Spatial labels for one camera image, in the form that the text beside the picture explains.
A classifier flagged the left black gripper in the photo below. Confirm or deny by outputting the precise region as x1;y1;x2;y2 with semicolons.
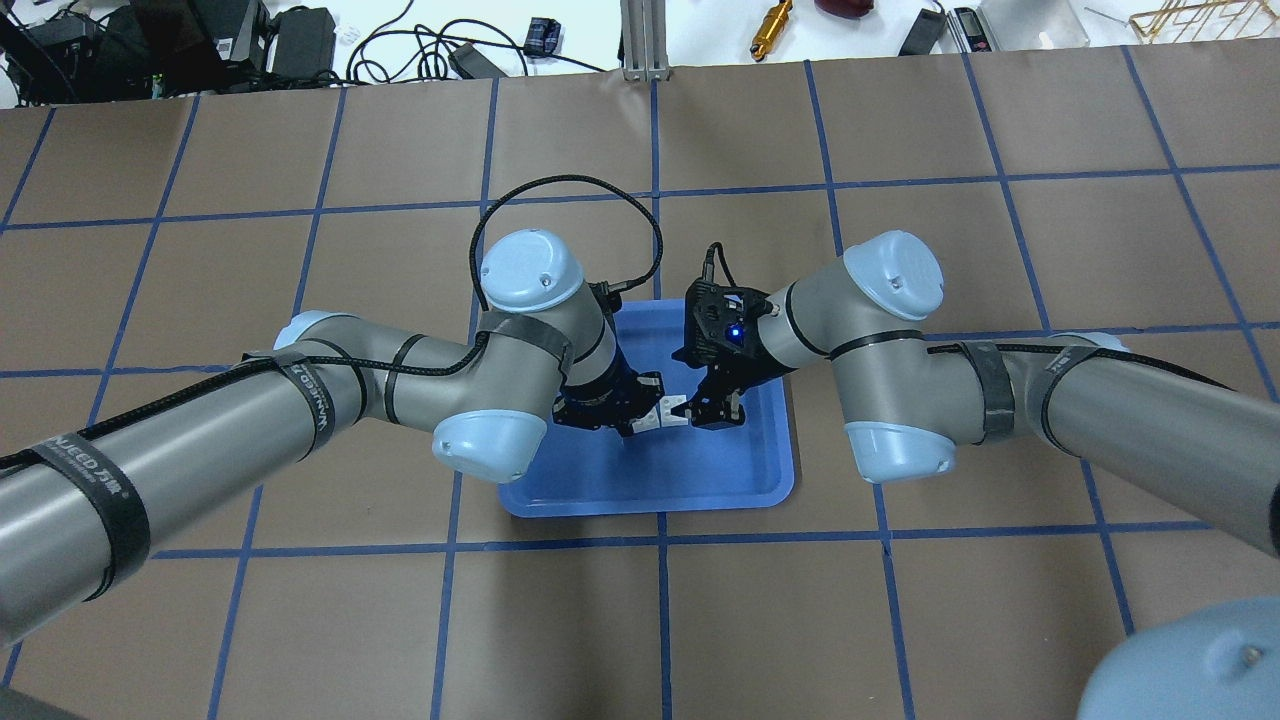
552;368;666;438

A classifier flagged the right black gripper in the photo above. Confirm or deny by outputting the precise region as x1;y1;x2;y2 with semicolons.
672;281;791;430

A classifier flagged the white block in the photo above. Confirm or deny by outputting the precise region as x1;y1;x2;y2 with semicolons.
658;395;691;428
649;401;667;430

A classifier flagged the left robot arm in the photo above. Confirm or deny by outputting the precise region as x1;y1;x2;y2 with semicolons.
1;229;664;647

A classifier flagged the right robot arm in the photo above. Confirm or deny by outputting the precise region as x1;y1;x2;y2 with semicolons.
673;231;1279;556

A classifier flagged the blue plastic tray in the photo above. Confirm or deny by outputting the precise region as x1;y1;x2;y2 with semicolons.
497;299;797;519

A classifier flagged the small blue black device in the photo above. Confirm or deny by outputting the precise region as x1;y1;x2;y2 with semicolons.
524;15;563;58

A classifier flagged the black flat power brick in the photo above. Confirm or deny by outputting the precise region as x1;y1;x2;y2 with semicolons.
448;44;508;79

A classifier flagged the gold brass cylinder tool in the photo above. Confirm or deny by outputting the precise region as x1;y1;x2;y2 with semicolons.
748;0;794;63

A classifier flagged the red mango fruit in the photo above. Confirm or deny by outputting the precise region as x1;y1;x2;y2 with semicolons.
814;0;876;20

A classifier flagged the black power adapter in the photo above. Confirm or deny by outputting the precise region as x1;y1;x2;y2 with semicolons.
899;9;948;56

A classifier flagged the clear plastic lidded box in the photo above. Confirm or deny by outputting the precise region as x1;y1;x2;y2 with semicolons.
975;1;1091;51

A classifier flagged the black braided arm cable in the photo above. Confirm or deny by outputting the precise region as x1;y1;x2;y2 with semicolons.
0;176;666;477

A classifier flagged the aluminium frame post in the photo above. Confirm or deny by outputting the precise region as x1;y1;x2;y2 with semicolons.
620;0;671;82

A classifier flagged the gold wire rack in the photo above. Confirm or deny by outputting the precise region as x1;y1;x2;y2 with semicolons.
1126;1;1279;45

